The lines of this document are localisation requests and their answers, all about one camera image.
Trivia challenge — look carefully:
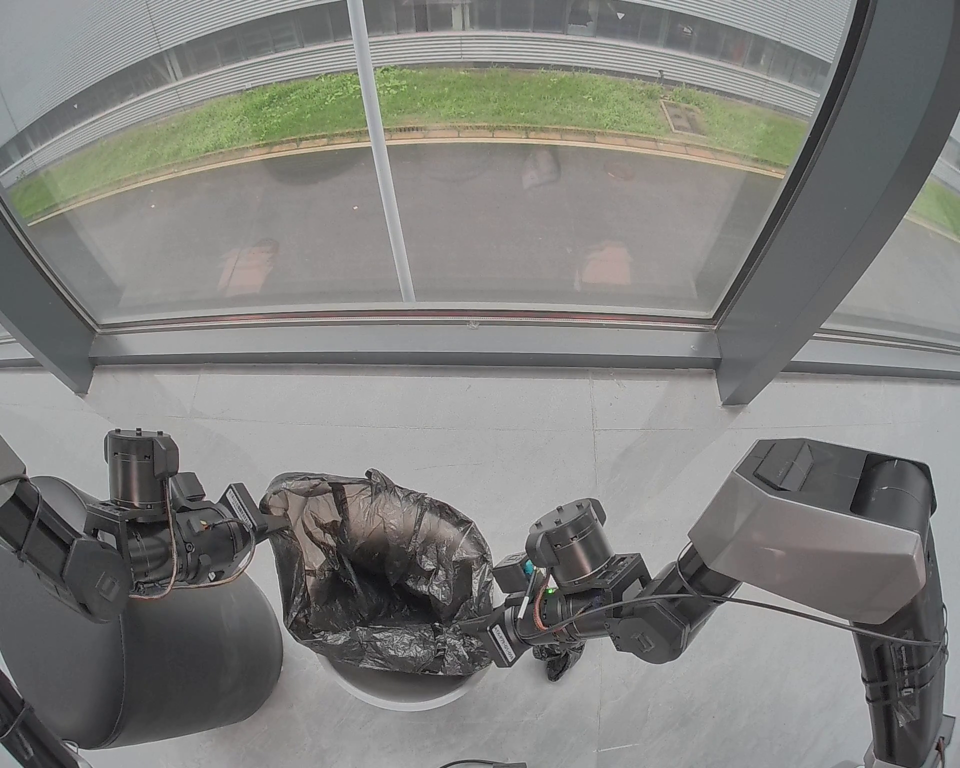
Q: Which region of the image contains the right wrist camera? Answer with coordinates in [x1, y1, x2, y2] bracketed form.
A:
[493, 553, 540, 601]

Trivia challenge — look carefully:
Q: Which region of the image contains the white trash bin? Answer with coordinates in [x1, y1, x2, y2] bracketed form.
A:
[321, 648, 492, 712]

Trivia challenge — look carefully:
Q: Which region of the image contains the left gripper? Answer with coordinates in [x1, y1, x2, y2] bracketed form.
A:
[168, 483, 299, 590]

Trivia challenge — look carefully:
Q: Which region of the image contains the black plastic bag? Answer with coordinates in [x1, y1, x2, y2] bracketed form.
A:
[258, 468, 498, 676]

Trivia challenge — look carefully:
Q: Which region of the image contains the crumpled black plastic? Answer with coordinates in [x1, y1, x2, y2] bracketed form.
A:
[534, 643, 588, 684]

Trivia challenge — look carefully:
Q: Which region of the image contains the window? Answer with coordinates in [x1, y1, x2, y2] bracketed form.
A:
[0, 0, 960, 410]

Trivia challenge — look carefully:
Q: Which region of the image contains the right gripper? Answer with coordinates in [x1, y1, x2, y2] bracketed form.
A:
[433, 588, 618, 670]

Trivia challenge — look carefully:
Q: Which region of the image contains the black cable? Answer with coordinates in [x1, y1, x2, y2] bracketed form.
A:
[570, 588, 946, 654]

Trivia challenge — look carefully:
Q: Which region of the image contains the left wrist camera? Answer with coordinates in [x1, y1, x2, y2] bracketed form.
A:
[171, 471, 210, 513]

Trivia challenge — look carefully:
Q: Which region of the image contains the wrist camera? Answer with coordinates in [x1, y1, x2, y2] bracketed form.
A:
[493, 553, 540, 601]
[171, 471, 210, 513]

